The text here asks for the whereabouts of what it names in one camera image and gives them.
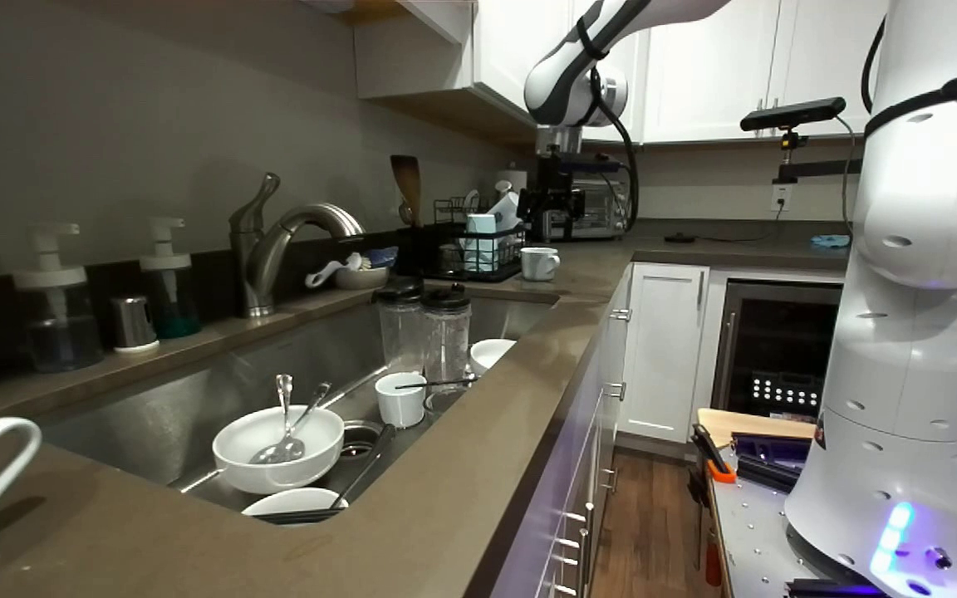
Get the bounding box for stainless steel sink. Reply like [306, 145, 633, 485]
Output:
[39, 290, 564, 531]

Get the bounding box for wooden board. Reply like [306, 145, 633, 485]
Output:
[693, 405, 819, 449]

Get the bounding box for wide white bowl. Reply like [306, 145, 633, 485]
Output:
[208, 403, 350, 499]

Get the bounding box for small grey bowl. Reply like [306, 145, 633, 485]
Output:
[331, 262, 393, 294]

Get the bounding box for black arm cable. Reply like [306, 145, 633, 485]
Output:
[571, 12, 644, 228]

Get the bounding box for white plate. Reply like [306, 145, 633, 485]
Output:
[468, 336, 521, 375]

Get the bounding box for black camera on stand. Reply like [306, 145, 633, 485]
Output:
[737, 91, 870, 188]

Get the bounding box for white upper cabinets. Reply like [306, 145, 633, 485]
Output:
[352, 0, 909, 149]

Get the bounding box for clear soap dispenser white pump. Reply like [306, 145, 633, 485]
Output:
[11, 218, 104, 375]

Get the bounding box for sink drain strainer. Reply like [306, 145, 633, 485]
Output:
[340, 424, 386, 461]

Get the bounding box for white lower cabinet door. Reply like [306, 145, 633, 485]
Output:
[615, 260, 714, 449]

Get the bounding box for black beverage cooler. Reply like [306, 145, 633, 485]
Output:
[708, 276, 846, 420]

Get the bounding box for wooden spatula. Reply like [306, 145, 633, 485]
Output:
[389, 153, 429, 233]

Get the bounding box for clear jar black lid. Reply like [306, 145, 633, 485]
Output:
[419, 283, 479, 388]

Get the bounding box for brushed steel faucet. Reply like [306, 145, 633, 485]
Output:
[225, 168, 367, 323]

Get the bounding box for long steel utensil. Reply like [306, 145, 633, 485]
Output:
[276, 363, 398, 458]

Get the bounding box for steel toaster oven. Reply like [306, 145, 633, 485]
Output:
[540, 163, 633, 246]

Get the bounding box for black wire dish rack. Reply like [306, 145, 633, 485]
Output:
[430, 208, 539, 284]

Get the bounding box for small steel cup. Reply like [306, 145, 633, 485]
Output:
[108, 292, 162, 359]

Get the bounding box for small white cup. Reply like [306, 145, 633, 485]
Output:
[373, 369, 434, 430]

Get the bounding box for steel spoon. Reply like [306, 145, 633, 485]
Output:
[250, 372, 313, 469]

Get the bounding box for grey lower cabinet fronts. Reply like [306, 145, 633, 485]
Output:
[488, 276, 632, 598]

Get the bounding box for orange handled tool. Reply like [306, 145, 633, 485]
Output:
[688, 419, 744, 487]

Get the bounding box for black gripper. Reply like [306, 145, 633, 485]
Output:
[521, 153, 578, 221]

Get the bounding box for thin black stick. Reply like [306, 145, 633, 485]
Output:
[393, 375, 481, 395]

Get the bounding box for small white dish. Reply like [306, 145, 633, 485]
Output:
[238, 485, 352, 526]

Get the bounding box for green soap dispenser white pump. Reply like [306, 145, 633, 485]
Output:
[136, 213, 207, 342]

